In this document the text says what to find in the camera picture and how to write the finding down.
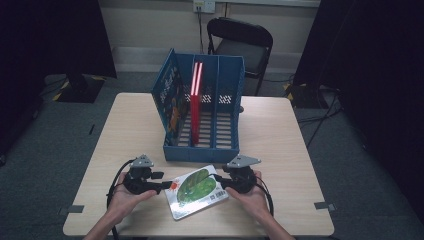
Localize white green-leaf picture book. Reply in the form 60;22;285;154
164;164;230;221

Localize person's left hand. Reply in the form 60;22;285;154
107;172;158;222

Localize black folding chair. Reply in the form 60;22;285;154
206;17;274;97

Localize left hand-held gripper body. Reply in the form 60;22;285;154
123;154;160;196

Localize white wall socket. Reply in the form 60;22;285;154
193;0;216;14

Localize black floor cables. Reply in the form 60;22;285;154
296;93;344;149

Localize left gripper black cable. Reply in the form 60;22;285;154
106;158;138;240

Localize blue cartoon picture book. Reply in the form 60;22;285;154
150;48;188;148

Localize black wall cable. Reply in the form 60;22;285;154
197;6;205;55

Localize black stand base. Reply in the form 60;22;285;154
55;73;106;104
285;83;329;109

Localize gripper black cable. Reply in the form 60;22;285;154
253;174;275;218
106;158;138;240

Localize black curtain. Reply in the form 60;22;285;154
293;0;424;214
0;0;118;158

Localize red picture book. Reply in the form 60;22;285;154
189;61;198;147
195;61;204;145

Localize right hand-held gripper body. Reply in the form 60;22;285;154
226;154;262;194

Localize person's right hand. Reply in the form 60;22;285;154
225;170;270;218

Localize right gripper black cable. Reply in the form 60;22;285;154
253;174;275;218

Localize grey tape strip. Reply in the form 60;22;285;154
314;201;336;212
58;204;85;216

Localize blue plastic file rack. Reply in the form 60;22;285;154
162;53;247;164

